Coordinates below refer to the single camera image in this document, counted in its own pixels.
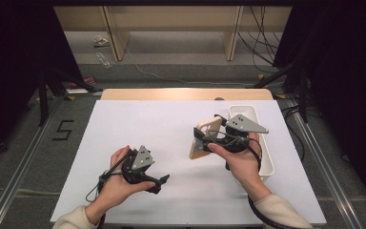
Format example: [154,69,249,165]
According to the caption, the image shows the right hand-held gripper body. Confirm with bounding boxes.
[203,113,270,155]

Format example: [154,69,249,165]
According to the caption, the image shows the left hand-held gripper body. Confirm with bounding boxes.
[121,145,156,185]

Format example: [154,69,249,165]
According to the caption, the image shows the beige painted-print phone case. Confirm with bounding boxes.
[189,115,224,160]

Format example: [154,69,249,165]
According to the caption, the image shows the white plastic bin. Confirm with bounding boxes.
[228,104,275,178]

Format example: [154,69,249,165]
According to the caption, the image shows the person's left hand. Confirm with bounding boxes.
[85,145,156,225]

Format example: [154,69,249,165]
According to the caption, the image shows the person's right hand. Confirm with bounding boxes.
[207,133,273,203]

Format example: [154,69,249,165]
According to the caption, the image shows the white table sheet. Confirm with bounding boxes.
[50,99,328,226]

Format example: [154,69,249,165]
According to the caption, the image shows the wooden table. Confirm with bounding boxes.
[100,88,275,101]

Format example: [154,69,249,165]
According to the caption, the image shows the black metal stand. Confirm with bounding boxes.
[253,61,309,124]
[37,68,104,128]

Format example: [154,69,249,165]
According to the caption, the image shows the pink cloth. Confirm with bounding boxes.
[69,75,96,90]

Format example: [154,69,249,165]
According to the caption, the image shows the clear plastic bottle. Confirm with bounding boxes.
[95,52,112,70]

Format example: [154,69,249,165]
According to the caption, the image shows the black curtain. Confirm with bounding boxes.
[273,0,366,208]
[0,0,85,166]

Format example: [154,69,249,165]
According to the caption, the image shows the wooden shelf unit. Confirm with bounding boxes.
[52,5,294,62]

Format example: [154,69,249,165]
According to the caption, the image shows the crumpled white paper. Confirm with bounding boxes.
[93,34,112,49]

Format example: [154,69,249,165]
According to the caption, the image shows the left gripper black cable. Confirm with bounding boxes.
[85,151,132,229]

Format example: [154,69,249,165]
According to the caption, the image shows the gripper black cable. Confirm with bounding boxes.
[85,151,132,229]
[223,136,301,229]

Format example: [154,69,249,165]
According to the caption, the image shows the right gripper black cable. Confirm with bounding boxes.
[223,136,301,229]

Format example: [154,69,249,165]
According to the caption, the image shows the hanging black cable bundle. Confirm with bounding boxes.
[237,5,287,74]

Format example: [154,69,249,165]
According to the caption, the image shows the metal floor rail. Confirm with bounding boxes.
[285,94,363,229]
[0,94,61,229]

